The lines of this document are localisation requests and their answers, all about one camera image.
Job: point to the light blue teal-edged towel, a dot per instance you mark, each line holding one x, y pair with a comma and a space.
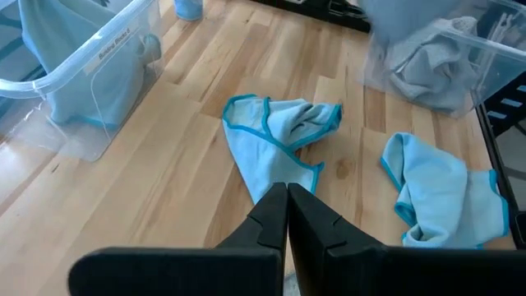
439, 193
263, 152
82, 90

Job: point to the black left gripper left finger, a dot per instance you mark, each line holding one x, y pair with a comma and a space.
230, 271

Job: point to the light blue spray bottle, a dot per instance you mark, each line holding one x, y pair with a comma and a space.
188, 8

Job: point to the clear plastic bin with label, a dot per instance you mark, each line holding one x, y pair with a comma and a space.
102, 45

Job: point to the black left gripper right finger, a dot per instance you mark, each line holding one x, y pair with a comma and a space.
370, 271

